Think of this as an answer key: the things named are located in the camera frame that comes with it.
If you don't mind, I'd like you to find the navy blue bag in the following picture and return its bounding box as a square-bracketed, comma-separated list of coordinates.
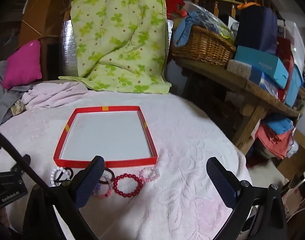
[235, 5, 278, 55]

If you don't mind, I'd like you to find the brown paper bag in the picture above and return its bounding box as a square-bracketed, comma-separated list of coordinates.
[280, 180, 305, 220]

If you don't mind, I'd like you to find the floral patterned cloth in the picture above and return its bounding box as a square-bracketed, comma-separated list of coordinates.
[10, 99, 26, 116]

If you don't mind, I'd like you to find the red cardboard box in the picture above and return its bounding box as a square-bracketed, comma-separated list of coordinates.
[276, 37, 294, 100]

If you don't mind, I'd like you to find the clear plastic bag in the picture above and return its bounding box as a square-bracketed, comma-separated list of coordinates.
[190, 4, 235, 43]

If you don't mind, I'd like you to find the green clover quilt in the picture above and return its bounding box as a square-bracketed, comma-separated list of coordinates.
[58, 0, 172, 94]

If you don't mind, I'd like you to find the blue cardboard box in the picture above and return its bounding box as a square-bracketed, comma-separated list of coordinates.
[234, 45, 289, 89]

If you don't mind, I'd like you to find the wooden table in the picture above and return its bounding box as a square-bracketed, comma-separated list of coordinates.
[172, 56, 303, 155]

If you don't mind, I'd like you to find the white patterned box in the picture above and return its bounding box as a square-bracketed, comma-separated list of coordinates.
[227, 59, 252, 80]

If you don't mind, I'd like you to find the brown cardboard box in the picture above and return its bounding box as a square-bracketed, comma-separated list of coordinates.
[277, 130, 305, 180]

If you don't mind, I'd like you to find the light blue box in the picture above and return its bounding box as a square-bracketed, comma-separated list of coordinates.
[285, 65, 304, 108]

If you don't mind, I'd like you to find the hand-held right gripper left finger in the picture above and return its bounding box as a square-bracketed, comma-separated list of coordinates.
[23, 156, 105, 240]

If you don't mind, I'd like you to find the coral cloth stack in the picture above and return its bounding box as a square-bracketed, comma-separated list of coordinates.
[257, 122, 295, 159]

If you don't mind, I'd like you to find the grey cloth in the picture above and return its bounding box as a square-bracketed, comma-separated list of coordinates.
[0, 61, 33, 128]

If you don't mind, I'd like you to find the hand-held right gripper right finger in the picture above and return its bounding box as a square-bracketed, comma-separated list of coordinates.
[206, 157, 289, 240]

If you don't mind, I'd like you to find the red shallow box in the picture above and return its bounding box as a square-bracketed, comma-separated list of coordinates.
[53, 106, 158, 168]

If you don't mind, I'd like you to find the pink mixed bead bracelet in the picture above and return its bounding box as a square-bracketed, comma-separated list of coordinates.
[93, 175, 113, 200]

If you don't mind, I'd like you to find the magenta pillow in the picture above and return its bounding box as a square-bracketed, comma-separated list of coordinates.
[3, 39, 42, 89]

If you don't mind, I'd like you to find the black hair tie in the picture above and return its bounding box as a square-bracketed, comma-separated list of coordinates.
[54, 167, 74, 187]
[100, 169, 115, 184]

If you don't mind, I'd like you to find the dark red bead bracelet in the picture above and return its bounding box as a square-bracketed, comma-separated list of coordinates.
[113, 174, 144, 198]

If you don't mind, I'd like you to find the red cloth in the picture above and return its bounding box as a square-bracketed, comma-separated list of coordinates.
[165, 0, 185, 13]

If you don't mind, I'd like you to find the wicker basket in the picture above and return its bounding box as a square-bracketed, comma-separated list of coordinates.
[171, 25, 236, 67]

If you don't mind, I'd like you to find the white bead bracelet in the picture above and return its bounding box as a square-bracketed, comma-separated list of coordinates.
[50, 166, 70, 187]

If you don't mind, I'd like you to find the pale pink blanket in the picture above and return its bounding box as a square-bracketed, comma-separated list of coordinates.
[0, 81, 250, 240]

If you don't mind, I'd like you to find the clear pink crystal bracelet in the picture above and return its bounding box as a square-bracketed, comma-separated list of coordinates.
[140, 166, 160, 182]

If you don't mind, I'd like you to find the black cable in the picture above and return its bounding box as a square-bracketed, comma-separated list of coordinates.
[0, 126, 47, 189]

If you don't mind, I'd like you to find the blue cloth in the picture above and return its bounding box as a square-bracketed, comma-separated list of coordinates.
[173, 11, 200, 48]

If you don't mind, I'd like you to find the silver foil pad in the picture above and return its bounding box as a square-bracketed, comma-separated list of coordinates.
[60, 19, 174, 78]

